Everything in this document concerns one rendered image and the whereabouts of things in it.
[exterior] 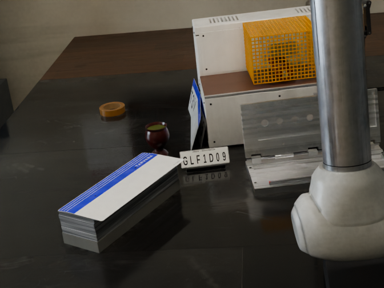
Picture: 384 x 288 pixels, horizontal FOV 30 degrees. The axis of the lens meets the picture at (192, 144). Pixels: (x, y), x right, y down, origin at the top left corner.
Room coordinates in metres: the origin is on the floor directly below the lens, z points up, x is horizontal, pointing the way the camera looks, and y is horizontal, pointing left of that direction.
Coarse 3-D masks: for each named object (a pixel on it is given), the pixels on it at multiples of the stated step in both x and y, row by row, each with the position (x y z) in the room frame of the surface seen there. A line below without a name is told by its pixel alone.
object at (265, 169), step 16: (256, 160) 2.08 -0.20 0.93; (272, 160) 2.09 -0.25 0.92; (288, 160) 2.07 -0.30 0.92; (304, 160) 2.06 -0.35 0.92; (320, 160) 2.05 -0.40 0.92; (256, 176) 1.99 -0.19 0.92; (272, 176) 1.98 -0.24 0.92; (288, 176) 1.97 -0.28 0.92; (304, 176) 1.95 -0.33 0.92; (256, 192) 1.90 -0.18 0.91; (272, 192) 1.90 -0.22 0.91
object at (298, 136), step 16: (368, 96) 2.14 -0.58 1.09; (256, 112) 2.13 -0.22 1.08; (272, 112) 2.13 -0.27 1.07; (288, 112) 2.13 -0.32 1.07; (304, 112) 2.13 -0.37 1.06; (256, 128) 2.10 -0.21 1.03; (272, 128) 2.11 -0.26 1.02; (288, 128) 2.11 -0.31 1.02; (304, 128) 2.11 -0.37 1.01; (256, 144) 2.09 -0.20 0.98; (272, 144) 2.09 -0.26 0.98; (288, 144) 2.09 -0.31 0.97; (304, 144) 2.09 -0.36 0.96; (320, 144) 2.09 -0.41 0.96
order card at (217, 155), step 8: (184, 152) 2.14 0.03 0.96; (192, 152) 2.14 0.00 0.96; (200, 152) 2.14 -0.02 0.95; (208, 152) 2.14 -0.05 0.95; (216, 152) 2.14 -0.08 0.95; (224, 152) 2.14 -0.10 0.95; (184, 160) 2.13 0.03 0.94; (192, 160) 2.13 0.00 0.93; (200, 160) 2.13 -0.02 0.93; (208, 160) 2.13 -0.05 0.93; (216, 160) 2.13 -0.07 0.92; (224, 160) 2.13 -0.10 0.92
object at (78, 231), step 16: (176, 176) 1.99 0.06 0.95; (144, 192) 1.86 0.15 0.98; (160, 192) 1.92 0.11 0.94; (128, 208) 1.80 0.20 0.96; (144, 208) 1.85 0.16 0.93; (64, 224) 1.74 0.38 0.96; (80, 224) 1.71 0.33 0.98; (96, 224) 1.68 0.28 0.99; (112, 224) 1.73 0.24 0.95; (128, 224) 1.78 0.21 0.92; (64, 240) 1.75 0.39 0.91; (80, 240) 1.71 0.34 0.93; (96, 240) 1.68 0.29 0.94; (112, 240) 1.72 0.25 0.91
